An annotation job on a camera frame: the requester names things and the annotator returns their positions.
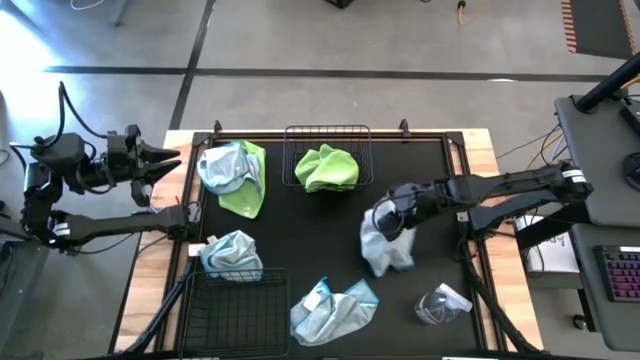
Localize black round pole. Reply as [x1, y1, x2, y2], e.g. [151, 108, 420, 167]
[574, 52, 640, 114]

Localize grey metal leg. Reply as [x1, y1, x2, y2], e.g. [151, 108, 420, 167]
[110, 0, 134, 27]

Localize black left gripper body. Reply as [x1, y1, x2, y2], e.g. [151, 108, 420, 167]
[104, 123, 152, 207]

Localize black wire basket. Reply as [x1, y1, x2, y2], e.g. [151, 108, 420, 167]
[178, 268, 292, 360]
[281, 124, 375, 191]

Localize grey desk top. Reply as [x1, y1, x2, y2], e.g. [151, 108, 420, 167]
[553, 94, 640, 229]

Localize yellow and black cable bundle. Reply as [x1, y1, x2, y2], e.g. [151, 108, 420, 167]
[494, 122, 571, 169]

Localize grey keyboard desk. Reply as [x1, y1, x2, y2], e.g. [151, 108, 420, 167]
[569, 223, 640, 353]

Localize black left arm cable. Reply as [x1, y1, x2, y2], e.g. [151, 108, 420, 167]
[57, 81, 109, 140]

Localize light blue microfiber towel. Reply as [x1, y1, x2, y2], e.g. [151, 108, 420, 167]
[196, 142, 265, 197]
[358, 199, 419, 279]
[198, 229, 265, 282]
[289, 276, 380, 348]

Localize black aluminium table frame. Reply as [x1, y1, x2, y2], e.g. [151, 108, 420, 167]
[107, 119, 544, 360]

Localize black hazard-edged floor mat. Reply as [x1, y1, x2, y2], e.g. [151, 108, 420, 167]
[560, 0, 640, 60]

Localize green microfiber towel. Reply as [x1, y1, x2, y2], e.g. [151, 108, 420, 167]
[303, 143, 360, 194]
[293, 147, 324, 187]
[217, 139, 268, 220]

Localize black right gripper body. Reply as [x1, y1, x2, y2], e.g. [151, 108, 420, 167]
[378, 181, 442, 240]

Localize white paper box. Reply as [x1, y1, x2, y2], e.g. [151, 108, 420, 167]
[517, 214, 581, 277]

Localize grey side table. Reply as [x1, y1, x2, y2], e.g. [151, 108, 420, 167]
[0, 199, 51, 360]

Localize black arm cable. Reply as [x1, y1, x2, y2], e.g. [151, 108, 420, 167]
[371, 195, 404, 237]
[57, 81, 109, 140]

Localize black round desk object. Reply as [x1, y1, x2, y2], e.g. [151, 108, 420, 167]
[622, 152, 640, 192]

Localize black table mat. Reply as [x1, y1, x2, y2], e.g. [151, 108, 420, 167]
[198, 138, 474, 351]

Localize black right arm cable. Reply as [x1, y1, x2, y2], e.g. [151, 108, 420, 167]
[371, 195, 404, 237]

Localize backlit computer keyboard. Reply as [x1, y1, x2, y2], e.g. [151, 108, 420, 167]
[593, 244, 640, 304]

